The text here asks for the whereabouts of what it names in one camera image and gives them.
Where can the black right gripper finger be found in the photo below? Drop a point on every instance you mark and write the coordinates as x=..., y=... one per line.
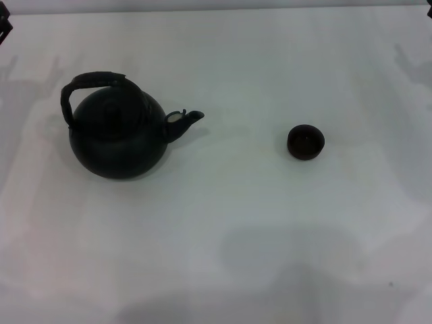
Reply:
x=429, y=12

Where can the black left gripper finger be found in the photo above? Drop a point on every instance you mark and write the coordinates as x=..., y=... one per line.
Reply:
x=4, y=11
x=4, y=32

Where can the black round teapot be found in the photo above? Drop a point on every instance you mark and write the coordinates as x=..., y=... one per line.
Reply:
x=114, y=148

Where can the small dark teacup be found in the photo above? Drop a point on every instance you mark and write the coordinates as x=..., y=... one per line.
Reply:
x=305, y=141

